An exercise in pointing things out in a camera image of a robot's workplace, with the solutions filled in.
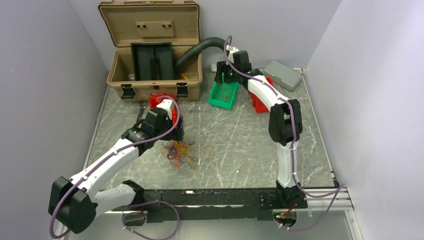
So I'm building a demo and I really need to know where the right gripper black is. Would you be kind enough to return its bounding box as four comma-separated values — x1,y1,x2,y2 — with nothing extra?
214,61,240,85

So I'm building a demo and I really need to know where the colourful wire bundle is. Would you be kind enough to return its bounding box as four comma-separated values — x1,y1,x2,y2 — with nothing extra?
160,139,216,172

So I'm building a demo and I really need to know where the orange wire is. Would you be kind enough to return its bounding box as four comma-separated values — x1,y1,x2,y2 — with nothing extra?
214,84,234,102

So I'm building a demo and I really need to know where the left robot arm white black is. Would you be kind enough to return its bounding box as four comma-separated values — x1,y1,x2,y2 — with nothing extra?
48,100,184,239

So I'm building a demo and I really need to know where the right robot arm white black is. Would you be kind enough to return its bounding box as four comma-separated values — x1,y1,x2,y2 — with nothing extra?
214,49,308,209

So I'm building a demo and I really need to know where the white pipe fitting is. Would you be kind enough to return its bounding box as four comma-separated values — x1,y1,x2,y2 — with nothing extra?
210,64,217,73

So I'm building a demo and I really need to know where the green plastic bin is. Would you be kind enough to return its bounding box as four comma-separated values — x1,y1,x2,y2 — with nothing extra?
208,82,239,110

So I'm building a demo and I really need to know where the red plastic bin left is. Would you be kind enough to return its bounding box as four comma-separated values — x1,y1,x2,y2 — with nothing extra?
149,95,181,127

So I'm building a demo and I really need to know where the red plastic bin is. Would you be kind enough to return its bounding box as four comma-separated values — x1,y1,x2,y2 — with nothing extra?
149,95,181,127
248,77,277,113

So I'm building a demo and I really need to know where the red plastic bin right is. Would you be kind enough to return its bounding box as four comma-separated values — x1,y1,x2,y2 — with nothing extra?
248,77,277,113

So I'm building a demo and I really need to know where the silver wrench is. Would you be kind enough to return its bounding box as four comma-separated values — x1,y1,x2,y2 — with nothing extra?
136,101,149,122

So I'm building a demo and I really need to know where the grey plastic case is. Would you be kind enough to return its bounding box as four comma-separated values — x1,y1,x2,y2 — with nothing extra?
262,60,302,92

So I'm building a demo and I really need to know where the black toolbox tray insert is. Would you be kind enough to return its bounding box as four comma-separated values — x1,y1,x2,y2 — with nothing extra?
130,42,174,81

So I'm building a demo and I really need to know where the tan plastic toolbox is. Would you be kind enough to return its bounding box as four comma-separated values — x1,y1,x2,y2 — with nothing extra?
98,0,203,102

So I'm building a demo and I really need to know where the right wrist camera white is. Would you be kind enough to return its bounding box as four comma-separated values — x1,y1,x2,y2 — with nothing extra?
226,45,240,63

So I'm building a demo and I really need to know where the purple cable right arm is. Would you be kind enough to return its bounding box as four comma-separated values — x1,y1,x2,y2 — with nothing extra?
223,35,346,233

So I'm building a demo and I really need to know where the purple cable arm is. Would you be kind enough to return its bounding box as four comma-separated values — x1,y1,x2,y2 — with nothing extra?
223,35,346,233
48,95,181,240

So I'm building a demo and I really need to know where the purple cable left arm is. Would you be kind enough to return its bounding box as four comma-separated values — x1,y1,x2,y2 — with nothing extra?
48,95,181,240

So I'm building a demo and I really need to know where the black corrugated hose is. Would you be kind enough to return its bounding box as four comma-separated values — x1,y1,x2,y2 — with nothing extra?
174,37,233,71

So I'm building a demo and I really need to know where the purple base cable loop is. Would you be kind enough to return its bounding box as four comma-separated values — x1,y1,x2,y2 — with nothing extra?
121,200,180,240

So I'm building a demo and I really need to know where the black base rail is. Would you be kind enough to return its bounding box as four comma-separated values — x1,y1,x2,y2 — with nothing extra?
114,187,308,223

